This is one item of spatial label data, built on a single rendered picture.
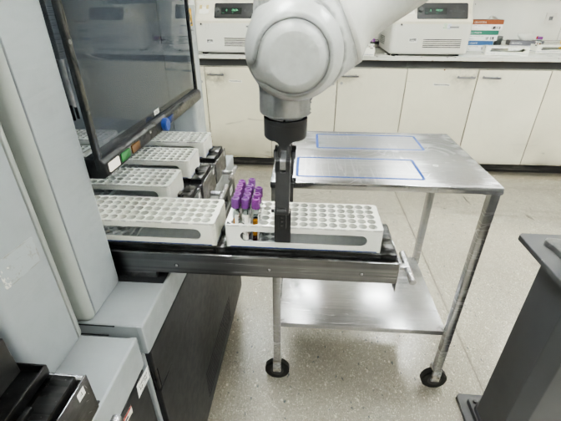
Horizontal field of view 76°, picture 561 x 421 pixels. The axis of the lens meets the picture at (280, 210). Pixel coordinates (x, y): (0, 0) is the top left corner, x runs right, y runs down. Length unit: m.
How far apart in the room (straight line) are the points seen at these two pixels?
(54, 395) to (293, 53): 0.48
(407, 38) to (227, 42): 1.31
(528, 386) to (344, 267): 0.70
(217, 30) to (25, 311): 2.62
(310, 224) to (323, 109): 2.34
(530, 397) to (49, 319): 1.15
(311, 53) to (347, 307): 1.09
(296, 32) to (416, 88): 2.71
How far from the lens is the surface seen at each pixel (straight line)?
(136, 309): 0.74
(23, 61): 0.60
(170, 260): 0.75
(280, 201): 0.61
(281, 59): 0.38
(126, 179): 0.94
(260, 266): 0.71
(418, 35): 3.02
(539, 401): 1.27
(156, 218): 0.75
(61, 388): 0.56
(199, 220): 0.72
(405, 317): 1.38
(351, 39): 0.43
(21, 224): 0.58
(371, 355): 1.61
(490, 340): 1.84
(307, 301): 1.37
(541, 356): 1.18
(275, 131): 0.61
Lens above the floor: 1.22
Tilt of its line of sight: 30 degrees down
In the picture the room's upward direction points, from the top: straight up
